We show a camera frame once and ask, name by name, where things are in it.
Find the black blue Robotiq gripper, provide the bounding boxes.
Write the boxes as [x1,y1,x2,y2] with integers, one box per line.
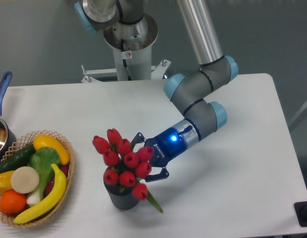
[130,126,190,182]

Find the red tulip bouquet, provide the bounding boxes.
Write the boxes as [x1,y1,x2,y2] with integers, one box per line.
[92,128,163,213]

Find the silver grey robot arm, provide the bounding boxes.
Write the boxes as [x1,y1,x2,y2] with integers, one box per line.
[74,0,239,182]

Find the dark grey ribbed vase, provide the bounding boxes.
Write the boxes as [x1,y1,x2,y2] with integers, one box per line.
[103,166,142,211]

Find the purple red vegetable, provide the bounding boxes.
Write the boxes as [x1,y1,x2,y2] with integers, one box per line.
[45,165,69,197]

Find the yellow banana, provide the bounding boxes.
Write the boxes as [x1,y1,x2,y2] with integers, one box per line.
[13,164,67,225]

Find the green bok choy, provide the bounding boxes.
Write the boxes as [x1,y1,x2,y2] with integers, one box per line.
[27,147,60,206]

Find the yellow squash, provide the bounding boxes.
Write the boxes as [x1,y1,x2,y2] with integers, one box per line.
[33,134,70,166]

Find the round beige disc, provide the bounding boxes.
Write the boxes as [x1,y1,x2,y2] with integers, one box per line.
[10,166,39,194]

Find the dark green cucumber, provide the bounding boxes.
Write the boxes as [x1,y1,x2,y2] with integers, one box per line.
[0,144,36,174]

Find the woven wicker basket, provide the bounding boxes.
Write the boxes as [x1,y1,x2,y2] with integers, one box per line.
[0,130,75,228]

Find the orange fruit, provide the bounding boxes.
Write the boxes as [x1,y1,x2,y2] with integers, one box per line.
[0,190,26,214]

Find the yellow bell pepper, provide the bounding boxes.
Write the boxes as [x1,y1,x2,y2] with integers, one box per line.
[0,171,14,194]

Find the black device at edge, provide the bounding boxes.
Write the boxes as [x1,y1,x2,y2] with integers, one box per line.
[294,201,307,227]

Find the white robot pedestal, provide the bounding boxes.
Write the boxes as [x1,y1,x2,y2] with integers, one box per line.
[81,46,171,83]

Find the blue handled steel pot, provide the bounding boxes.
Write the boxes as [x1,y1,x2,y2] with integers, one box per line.
[0,71,16,162]

